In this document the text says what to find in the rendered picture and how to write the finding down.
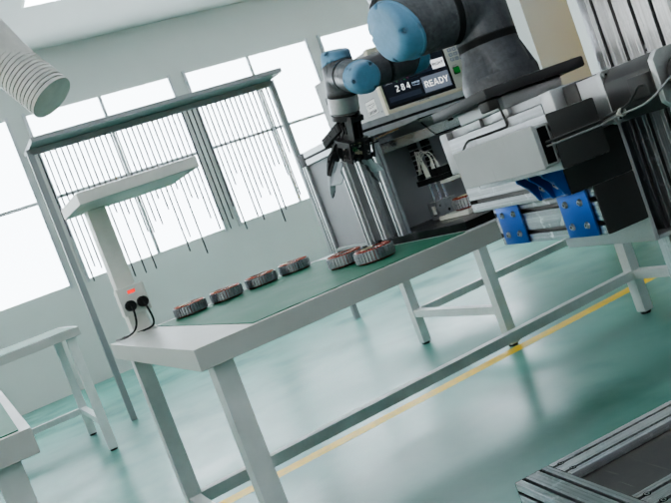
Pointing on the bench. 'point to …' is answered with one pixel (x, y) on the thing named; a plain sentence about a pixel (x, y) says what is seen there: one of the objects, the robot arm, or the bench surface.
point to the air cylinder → (441, 207)
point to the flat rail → (405, 140)
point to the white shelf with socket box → (120, 191)
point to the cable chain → (416, 145)
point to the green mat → (295, 288)
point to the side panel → (338, 209)
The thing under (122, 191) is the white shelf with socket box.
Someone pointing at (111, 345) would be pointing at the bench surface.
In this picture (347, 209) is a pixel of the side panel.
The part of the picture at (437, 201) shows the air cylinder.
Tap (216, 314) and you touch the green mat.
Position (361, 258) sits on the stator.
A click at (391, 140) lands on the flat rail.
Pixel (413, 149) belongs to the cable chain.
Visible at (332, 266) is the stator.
